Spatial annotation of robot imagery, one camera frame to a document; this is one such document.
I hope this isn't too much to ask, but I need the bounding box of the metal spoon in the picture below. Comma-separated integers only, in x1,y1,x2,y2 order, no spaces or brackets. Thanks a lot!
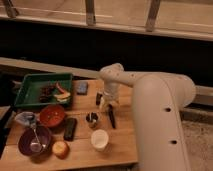
30,127,45,152

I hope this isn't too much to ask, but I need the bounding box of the blue sponge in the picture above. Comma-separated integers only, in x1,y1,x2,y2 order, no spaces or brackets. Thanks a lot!
77,82,88,95

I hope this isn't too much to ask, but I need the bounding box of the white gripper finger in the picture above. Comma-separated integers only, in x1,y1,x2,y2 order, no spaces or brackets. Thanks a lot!
113,100,119,107
99,98,106,110

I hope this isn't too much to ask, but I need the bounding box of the red and yellow toy food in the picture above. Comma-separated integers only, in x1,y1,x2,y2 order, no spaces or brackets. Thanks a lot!
54,82,70,102

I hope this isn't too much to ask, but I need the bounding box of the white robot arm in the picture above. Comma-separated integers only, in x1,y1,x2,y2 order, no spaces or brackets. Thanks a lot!
100,63,196,171

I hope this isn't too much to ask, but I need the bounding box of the red bowl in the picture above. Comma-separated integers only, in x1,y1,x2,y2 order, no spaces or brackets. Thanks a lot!
39,104,65,128

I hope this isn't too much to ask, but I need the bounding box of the dark brown toy food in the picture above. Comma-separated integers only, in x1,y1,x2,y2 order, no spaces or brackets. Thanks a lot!
39,86,54,103

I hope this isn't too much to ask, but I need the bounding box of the green plastic tray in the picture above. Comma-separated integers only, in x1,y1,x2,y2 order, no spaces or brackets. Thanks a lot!
14,73,73,109

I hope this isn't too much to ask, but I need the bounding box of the small metal cup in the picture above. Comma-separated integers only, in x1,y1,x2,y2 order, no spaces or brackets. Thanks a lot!
86,112,98,128

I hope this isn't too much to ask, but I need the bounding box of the white plastic cup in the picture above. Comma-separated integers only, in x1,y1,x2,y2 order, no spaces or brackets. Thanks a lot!
91,129,109,151

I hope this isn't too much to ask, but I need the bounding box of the black remote control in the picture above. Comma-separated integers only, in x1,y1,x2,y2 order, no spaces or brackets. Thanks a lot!
63,118,77,141

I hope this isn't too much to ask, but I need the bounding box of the purple bowl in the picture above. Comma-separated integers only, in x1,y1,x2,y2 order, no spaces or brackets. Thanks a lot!
18,126,52,157

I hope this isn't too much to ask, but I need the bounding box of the orange apple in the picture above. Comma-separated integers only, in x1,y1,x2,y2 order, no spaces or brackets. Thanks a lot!
52,141,69,159

